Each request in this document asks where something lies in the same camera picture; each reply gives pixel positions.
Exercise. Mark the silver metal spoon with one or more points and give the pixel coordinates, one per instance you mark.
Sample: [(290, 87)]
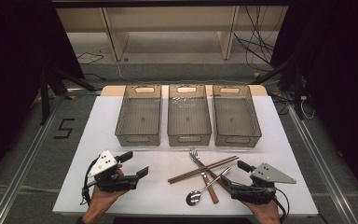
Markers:
[(193, 198)]

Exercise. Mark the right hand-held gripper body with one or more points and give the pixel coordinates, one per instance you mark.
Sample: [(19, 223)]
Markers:
[(268, 174)]

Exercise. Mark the grey translucent plastic bin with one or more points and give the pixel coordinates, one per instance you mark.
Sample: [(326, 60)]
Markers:
[(236, 119), (140, 119), (188, 119)]

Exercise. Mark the person's left hand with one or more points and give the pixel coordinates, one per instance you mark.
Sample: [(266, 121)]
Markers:
[(101, 200)]

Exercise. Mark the black metal stand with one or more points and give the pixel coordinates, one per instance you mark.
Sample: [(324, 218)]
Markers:
[(296, 90), (45, 96)]

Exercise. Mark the light wooden desk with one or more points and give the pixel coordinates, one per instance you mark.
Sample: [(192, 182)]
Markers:
[(167, 18)]

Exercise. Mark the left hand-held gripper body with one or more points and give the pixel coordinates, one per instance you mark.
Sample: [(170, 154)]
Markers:
[(104, 163)]

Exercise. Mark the black curtain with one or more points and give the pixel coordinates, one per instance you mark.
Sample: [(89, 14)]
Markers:
[(18, 77), (341, 93)]

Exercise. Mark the person's right hand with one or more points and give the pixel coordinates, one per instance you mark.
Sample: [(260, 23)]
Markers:
[(265, 213)]

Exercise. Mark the white table sheet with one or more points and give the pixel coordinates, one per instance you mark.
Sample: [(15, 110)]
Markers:
[(155, 193)]

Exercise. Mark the aluminium floor rail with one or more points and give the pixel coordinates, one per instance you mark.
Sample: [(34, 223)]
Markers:
[(326, 174), (15, 183)]

